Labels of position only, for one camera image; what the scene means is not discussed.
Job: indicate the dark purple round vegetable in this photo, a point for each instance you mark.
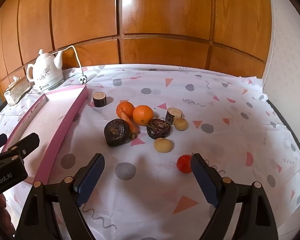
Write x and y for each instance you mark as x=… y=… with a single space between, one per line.
x=159 y=129
x=116 y=132

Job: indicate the white patterned tablecloth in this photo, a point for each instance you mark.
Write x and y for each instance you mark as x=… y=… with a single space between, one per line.
x=214 y=130

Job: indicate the brown wooden wardrobe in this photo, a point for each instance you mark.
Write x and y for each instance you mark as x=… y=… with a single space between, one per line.
x=164 y=17

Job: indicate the orange carrot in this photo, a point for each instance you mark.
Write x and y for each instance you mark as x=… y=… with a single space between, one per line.
x=130 y=125

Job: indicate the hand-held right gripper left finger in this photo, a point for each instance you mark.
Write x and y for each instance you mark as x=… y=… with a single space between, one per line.
x=90 y=180

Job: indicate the orange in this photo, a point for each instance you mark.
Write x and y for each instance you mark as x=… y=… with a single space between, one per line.
x=143 y=115
x=126 y=107

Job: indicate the red tomato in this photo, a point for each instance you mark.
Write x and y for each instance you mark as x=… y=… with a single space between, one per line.
x=183 y=163

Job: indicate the person's left hand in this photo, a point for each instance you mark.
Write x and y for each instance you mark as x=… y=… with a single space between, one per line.
x=0 y=217

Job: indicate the beige patterned tissue box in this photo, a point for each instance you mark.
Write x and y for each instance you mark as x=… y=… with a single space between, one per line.
x=16 y=90

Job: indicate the white ceramic electric kettle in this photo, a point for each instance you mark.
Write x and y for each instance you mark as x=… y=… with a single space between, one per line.
x=46 y=75

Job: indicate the pink tray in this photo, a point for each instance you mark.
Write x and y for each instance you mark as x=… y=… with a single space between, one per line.
x=52 y=120

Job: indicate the beige round vegetable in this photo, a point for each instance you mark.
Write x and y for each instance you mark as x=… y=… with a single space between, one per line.
x=181 y=124
x=163 y=145

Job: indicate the dark-skinned sugarcane piece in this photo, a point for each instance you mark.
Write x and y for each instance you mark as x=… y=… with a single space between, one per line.
x=172 y=116
x=100 y=100

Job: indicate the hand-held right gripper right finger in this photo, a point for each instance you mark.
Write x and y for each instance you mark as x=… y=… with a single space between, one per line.
x=204 y=180

